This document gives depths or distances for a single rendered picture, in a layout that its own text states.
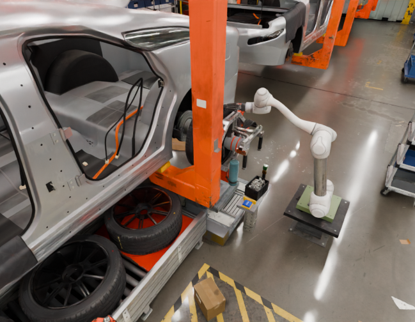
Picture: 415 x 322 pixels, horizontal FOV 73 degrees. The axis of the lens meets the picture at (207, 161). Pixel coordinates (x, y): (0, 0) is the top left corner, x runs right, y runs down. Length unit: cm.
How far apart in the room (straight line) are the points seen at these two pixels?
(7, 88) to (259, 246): 230
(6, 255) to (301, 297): 210
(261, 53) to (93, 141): 312
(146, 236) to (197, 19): 156
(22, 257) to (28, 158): 57
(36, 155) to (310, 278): 228
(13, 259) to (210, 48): 160
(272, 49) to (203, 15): 331
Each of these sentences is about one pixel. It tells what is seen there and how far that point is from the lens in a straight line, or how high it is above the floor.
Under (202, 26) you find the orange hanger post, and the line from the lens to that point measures 172.
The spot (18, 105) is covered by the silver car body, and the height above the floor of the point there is 167.
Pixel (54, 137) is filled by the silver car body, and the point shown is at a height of 146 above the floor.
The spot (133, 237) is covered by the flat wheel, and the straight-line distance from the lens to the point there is 230.
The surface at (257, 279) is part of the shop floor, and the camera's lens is 265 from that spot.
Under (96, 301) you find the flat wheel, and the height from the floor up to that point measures 50.
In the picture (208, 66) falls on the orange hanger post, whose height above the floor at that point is 172.
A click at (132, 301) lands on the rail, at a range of 216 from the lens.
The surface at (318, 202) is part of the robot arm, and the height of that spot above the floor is 59.
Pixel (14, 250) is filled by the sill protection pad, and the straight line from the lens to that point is 191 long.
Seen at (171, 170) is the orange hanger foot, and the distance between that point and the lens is 255.
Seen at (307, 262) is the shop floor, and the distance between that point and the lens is 285.
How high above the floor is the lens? 225
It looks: 37 degrees down
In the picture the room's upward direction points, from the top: straight up
